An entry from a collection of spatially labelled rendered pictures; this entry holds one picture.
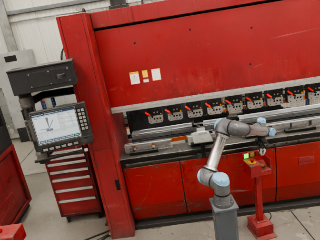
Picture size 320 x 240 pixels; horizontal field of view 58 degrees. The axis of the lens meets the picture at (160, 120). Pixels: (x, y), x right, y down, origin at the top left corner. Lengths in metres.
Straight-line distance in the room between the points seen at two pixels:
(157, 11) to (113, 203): 1.93
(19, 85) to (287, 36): 2.37
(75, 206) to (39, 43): 4.50
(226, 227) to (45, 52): 5.89
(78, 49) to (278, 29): 1.81
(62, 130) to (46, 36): 4.85
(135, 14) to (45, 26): 4.63
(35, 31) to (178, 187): 5.25
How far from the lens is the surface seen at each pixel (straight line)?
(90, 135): 2.54
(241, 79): 2.92
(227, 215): 2.27
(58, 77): 2.46
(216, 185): 2.16
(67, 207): 3.73
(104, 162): 2.90
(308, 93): 3.19
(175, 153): 2.93
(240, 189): 3.24
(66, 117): 2.50
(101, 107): 2.71
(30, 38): 7.33
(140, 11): 2.76
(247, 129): 2.24
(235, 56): 2.87
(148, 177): 3.05
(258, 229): 3.12
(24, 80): 2.51
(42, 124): 2.53
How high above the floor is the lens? 2.10
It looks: 18 degrees down
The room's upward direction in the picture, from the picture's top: 9 degrees counter-clockwise
